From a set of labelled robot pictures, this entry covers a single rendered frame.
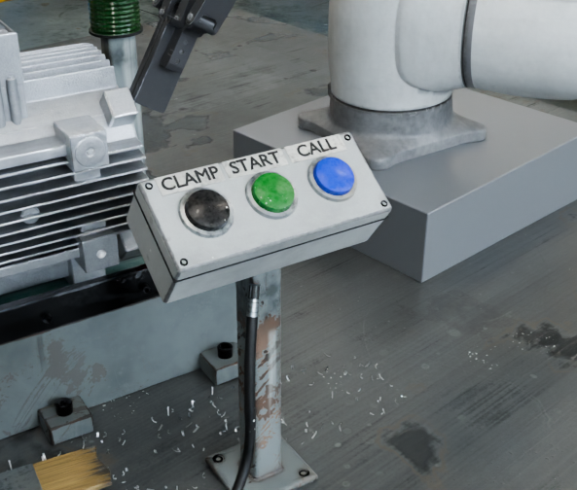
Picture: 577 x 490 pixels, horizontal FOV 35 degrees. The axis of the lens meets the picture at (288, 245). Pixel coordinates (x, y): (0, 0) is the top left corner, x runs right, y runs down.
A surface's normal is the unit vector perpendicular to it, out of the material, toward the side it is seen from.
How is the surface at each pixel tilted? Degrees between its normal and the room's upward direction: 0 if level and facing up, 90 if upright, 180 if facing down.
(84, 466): 2
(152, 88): 90
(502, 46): 92
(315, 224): 36
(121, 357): 90
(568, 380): 0
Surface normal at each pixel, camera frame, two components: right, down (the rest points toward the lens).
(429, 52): -0.29, 0.55
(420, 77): -0.14, 0.74
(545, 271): 0.00, -0.88
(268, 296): 0.53, 0.41
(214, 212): 0.34, -0.44
